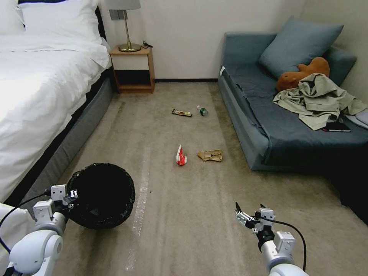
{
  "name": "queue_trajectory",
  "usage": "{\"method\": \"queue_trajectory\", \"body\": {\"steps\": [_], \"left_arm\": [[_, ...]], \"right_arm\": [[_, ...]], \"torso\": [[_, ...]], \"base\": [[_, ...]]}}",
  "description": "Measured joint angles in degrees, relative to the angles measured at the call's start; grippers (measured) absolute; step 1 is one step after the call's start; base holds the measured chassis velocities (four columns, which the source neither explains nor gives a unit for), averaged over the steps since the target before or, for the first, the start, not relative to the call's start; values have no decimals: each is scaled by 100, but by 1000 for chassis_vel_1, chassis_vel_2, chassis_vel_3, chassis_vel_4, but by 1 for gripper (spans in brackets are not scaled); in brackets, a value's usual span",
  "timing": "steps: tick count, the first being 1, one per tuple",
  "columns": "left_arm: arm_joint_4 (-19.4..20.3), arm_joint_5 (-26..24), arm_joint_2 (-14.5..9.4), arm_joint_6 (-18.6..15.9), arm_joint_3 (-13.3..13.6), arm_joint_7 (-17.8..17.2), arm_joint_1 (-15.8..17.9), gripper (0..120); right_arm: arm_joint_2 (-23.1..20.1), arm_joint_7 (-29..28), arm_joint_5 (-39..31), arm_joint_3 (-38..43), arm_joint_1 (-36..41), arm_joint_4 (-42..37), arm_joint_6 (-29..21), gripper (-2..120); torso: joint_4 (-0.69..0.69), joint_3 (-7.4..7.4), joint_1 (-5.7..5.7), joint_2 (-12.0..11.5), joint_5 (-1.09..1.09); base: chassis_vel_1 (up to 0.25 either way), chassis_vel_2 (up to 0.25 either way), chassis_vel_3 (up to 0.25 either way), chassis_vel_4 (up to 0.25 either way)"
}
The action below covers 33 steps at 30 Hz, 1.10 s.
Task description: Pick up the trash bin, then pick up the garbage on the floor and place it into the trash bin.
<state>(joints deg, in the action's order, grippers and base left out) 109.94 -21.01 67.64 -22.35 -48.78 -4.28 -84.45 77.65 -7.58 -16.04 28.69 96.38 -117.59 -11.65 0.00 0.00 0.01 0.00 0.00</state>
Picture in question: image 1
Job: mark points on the wooden nightstand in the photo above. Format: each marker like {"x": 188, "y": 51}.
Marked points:
{"x": 132, "y": 61}

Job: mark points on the small black item on nightstand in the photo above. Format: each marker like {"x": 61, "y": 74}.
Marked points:
{"x": 146, "y": 44}

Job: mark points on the small white pillow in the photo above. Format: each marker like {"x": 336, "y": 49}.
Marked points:
{"x": 10, "y": 17}

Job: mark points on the white sofa tag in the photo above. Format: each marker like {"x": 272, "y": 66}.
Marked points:
{"x": 222, "y": 71}

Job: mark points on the brown plush toy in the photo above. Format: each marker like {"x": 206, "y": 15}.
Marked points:
{"x": 290, "y": 77}

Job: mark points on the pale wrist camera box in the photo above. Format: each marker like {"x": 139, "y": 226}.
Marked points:
{"x": 59, "y": 192}
{"x": 266, "y": 216}

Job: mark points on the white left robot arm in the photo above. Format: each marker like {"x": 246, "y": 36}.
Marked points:
{"x": 31, "y": 253}

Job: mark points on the black flat phone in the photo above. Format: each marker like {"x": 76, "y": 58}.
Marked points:
{"x": 337, "y": 127}

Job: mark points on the dark furniture block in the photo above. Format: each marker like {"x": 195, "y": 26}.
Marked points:
{"x": 352, "y": 195}

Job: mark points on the red and white wrapper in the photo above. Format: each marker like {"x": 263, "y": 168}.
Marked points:
{"x": 181, "y": 157}

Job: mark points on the blue sofa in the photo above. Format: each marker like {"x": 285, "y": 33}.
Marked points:
{"x": 258, "y": 100}

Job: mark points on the blue cushion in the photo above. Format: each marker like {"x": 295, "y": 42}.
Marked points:
{"x": 299, "y": 46}

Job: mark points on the grey bed base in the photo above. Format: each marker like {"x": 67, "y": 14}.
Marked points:
{"x": 86, "y": 115}

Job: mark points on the crumpled brown paper bag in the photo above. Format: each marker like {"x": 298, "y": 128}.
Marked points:
{"x": 210, "y": 155}

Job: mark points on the grey wall switch panel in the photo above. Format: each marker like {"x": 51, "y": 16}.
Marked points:
{"x": 118, "y": 14}

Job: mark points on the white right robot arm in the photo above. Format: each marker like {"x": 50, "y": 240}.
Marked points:
{"x": 273, "y": 256}

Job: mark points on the beige crumpled garment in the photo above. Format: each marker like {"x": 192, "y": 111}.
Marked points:
{"x": 319, "y": 100}

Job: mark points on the white duvet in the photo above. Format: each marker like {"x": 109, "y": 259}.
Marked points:
{"x": 43, "y": 92}

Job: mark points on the black trash bin with bag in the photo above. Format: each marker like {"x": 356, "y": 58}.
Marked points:
{"x": 103, "y": 198}

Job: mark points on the brass table lamp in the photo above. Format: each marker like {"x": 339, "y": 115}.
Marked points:
{"x": 128, "y": 34}

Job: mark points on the dark headboard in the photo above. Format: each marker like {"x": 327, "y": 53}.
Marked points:
{"x": 100, "y": 23}

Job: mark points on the dark snack bar wrapper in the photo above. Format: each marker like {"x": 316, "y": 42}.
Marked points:
{"x": 182, "y": 113}

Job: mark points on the small plastic bottle green label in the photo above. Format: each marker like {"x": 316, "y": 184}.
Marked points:
{"x": 203, "y": 111}

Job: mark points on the pale blue folded cloth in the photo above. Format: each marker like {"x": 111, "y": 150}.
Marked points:
{"x": 360, "y": 119}

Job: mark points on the large white pillow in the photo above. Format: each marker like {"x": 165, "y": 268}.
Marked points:
{"x": 63, "y": 20}

